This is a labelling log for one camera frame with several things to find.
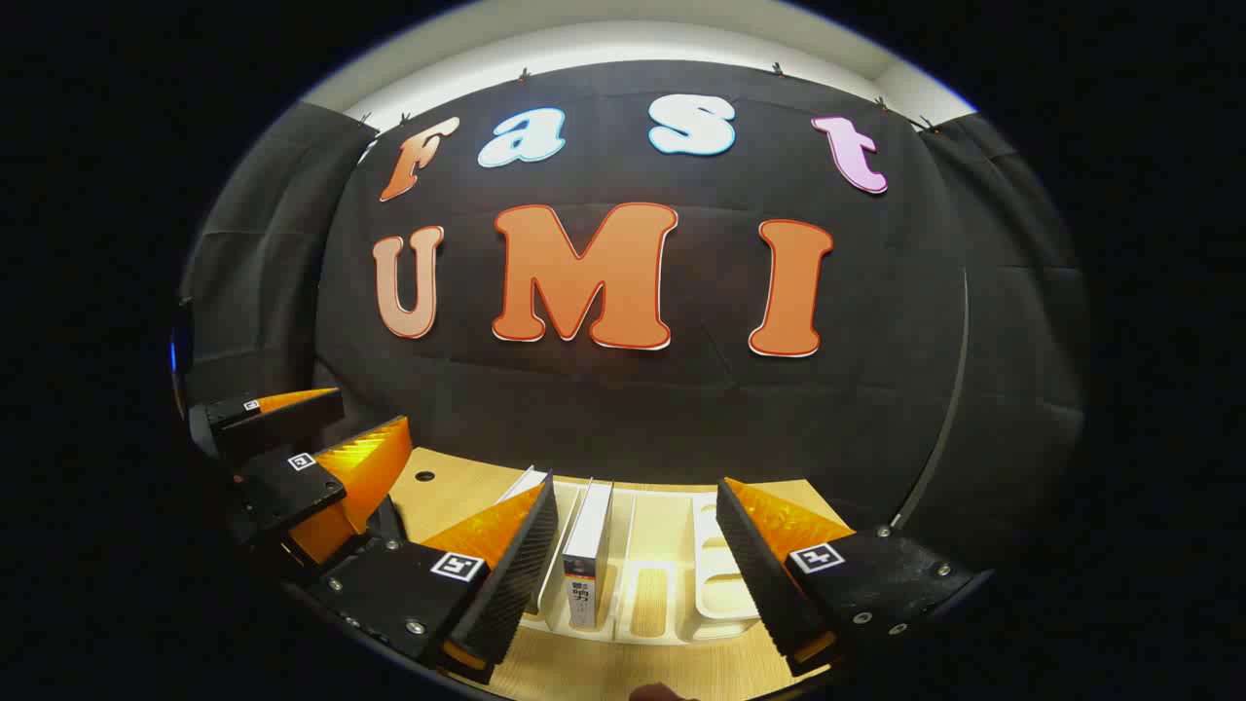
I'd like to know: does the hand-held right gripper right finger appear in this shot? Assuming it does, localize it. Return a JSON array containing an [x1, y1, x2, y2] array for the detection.
[[715, 477, 996, 679]]

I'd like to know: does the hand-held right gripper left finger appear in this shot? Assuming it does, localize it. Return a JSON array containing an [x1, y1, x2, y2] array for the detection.
[[310, 472, 561, 684]]

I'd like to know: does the white bookshelf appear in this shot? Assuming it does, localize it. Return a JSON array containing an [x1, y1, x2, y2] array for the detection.
[[498, 465, 775, 646]]

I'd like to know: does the black spine book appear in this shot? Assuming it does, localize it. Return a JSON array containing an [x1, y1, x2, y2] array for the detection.
[[562, 479, 615, 630]]

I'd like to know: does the blue cover book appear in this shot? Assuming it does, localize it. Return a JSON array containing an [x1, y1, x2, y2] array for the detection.
[[496, 465, 558, 616]]

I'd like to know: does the black backdrop cloth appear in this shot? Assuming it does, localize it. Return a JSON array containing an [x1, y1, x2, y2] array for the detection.
[[175, 60, 1086, 546]]

